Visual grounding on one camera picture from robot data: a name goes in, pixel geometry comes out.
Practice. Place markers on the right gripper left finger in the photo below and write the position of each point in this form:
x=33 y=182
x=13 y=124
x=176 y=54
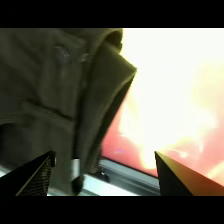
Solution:
x=31 y=176

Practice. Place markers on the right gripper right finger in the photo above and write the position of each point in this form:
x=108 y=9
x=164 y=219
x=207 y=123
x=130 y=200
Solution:
x=176 y=178

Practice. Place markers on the olive green shirt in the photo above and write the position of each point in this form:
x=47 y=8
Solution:
x=50 y=93

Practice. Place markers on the silver frame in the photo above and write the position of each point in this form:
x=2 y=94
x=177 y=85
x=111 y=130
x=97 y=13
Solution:
x=126 y=181

